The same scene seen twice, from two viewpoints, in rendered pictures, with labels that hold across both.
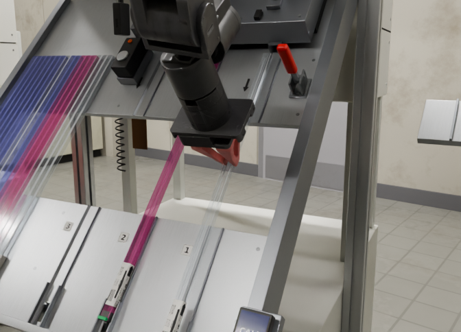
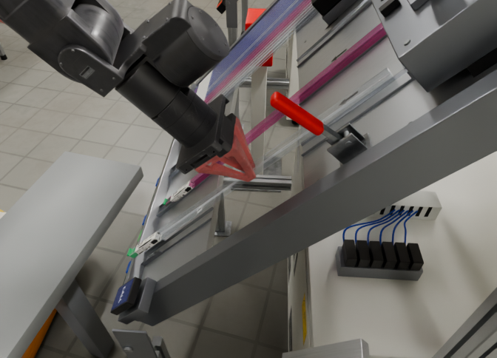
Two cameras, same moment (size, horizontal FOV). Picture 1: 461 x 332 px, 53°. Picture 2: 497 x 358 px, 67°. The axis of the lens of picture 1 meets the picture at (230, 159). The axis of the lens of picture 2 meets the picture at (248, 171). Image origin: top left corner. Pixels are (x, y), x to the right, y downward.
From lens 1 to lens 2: 66 cm
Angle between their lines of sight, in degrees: 66
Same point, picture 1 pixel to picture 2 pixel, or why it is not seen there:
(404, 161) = not seen: outside the picture
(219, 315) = (164, 265)
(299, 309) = (355, 322)
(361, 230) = (467, 347)
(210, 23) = (83, 66)
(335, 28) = (478, 92)
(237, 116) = (196, 149)
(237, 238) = (204, 235)
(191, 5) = (40, 50)
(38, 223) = not seen: hidden behind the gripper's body
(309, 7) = (432, 32)
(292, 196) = (222, 251)
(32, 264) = not seen: hidden behind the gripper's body
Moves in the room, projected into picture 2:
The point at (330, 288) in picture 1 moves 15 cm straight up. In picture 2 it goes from (420, 344) to (452, 304)
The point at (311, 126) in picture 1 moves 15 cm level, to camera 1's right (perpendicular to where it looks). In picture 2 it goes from (291, 209) to (379, 344)
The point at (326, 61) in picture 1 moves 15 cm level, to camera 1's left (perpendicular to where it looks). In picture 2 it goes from (396, 142) to (311, 65)
